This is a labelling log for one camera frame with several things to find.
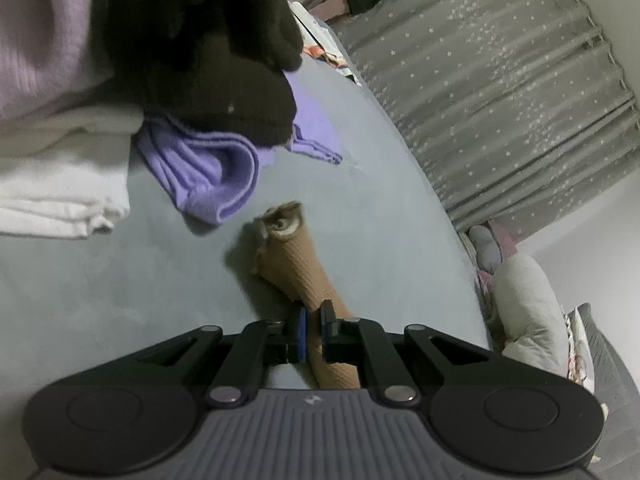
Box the dark brown garment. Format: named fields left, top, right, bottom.
left=90, top=0, right=305, bottom=148

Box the purple garment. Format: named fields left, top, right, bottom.
left=135, top=67, right=343, bottom=226

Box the tan ribbed garment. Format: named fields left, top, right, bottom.
left=250, top=201, right=362, bottom=390

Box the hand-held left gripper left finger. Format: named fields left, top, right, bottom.
left=136, top=305, right=308, bottom=407

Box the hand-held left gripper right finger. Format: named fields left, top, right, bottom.
left=320, top=300, right=490, bottom=406

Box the grey duvet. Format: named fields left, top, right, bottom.
left=467, top=224, right=571, bottom=378

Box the pale lilac knit sweater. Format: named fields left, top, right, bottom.
left=0, top=0, right=116, bottom=121

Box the white folded garment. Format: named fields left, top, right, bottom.
left=0, top=105, right=146, bottom=238

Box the open book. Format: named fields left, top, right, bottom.
left=289, top=0, right=363, bottom=88

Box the pink hanging garment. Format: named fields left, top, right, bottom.
left=305, top=0, right=356, bottom=23

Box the grey star-patterned curtain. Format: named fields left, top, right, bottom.
left=330, top=0, right=640, bottom=241

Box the printed grey quilt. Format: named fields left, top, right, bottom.
left=562, top=302, right=640, bottom=461

